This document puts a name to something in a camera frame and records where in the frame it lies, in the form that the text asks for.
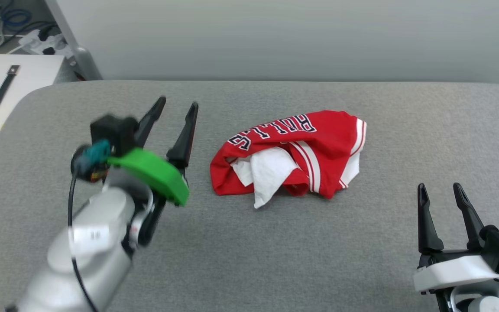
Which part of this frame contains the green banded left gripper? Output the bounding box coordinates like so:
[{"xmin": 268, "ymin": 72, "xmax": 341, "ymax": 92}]
[{"xmin": 71, "ymin": 96, "xmax": 199, "ymax": 248}]

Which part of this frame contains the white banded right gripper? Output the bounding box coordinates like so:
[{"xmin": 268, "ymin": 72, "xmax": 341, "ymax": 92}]
[{"xmin": 413, "ymin": 182, "xmax": 499, "ymax": 312}]

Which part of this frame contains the red white basketball jersey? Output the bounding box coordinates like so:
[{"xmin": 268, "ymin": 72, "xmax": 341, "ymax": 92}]
[{"xmin": 210, "ymin": 110, "xmax": 367, "ymax": 209}]

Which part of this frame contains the white paper label tape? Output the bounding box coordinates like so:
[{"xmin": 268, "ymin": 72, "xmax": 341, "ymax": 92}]
[{"xmin": 68, "ymin": 224, "xmax": 115, "ymax": 257}]

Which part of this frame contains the white power strip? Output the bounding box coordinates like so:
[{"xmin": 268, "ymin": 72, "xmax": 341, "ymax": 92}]
[{"xmin": 17, "ymin": 28, "xmax": 75, "ymax": 60}]

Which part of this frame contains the white metal equipment box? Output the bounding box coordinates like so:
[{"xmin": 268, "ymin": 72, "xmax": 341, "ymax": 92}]
[{"xmin": 0, "ymin": 54, "xmax": 65, "ymax": 175}]

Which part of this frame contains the teal left camera cable connector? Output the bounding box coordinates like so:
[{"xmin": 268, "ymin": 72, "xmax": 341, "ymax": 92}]
[{"xmin": 82, "ymin": 139, "xmax": 112, "ymax": 164}]

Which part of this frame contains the grey metal post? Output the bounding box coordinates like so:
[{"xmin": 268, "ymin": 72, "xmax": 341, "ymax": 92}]
[{"xmin": 43, "ymin": 0, "xmax": 103, "ymax": 81}]

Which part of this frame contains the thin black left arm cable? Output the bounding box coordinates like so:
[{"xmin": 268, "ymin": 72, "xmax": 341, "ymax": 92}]
[{"xmin": 68, "ymin": 170, "xmax": 99, "ymax": 312}]

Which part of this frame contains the black strap box handle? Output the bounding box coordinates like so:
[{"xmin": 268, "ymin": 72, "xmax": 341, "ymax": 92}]
[{"xmin": 0, "ymin": 65, "xmax": 21, "ymax": 119}]

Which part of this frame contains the blue coiled cable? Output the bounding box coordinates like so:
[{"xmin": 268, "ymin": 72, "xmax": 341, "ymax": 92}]
[{"xmin": 0, "ymin": 8, "xmax": 32, "ymax": 32}]

